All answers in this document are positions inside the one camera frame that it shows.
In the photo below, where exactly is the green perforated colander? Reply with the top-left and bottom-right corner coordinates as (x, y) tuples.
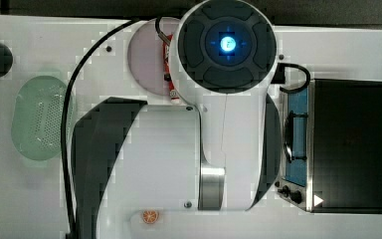
(11, 76), (68, 161)

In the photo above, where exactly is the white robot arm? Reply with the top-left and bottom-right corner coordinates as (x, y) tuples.
(70, 0), (278, 239)

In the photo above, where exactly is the silver toaster oven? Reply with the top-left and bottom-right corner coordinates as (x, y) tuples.
(275, 79), (382, 214)

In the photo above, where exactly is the grey round plate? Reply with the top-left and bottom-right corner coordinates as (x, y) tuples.
(127, 19), (169, 97)

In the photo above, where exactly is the red plush ketchup bottle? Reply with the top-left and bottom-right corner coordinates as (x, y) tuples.
(162, 34), (182, 102)

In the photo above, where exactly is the orange slice toy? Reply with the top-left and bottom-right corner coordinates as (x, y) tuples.
(142, 210), (159, 224)

